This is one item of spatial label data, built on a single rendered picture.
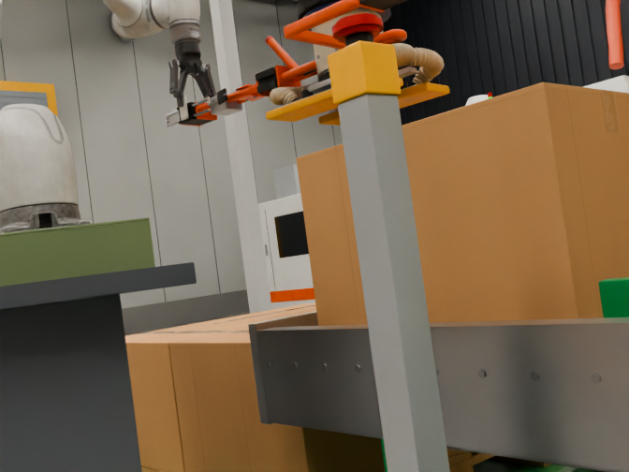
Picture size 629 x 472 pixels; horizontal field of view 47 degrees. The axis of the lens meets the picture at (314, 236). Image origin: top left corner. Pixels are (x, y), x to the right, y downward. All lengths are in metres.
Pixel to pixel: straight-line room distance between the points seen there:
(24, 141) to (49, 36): 10.97
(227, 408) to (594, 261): 1.09
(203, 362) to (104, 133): 10.47
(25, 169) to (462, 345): 0.89
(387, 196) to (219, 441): 1.22
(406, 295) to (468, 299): 0.33
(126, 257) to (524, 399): 0.78
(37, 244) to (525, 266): 0.87
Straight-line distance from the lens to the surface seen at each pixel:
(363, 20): 1.00
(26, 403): 1.45
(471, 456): 2.15
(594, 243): 1.25
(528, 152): 1.20
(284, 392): 1.48
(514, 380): 1.08
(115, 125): 12.49
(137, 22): 2.29
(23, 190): 1.51
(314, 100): 1.66
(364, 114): 0.97
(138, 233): 1.44
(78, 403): 1.46
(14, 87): 11.90
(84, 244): 1.43
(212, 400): 2.02
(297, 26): 1.54
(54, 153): 1.53
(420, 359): 0.98
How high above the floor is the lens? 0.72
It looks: 2 degrees up
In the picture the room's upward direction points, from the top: 8 degrees counter-clockwise
